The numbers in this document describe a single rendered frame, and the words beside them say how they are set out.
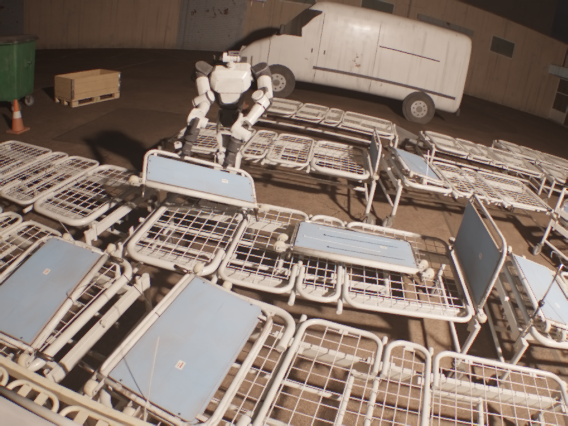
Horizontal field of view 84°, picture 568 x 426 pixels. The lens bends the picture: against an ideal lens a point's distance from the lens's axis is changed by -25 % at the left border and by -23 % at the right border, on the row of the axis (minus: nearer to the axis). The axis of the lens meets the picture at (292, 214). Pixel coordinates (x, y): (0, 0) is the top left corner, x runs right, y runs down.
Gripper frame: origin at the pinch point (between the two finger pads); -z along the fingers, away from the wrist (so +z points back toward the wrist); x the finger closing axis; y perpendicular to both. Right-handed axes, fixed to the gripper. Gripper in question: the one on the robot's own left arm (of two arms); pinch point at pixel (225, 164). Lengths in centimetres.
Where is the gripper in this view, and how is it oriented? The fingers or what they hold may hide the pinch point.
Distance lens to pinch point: 255.7
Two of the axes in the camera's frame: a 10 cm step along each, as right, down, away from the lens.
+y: -8.3, -1.8, -5.3
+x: -3.4, -5.8, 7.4
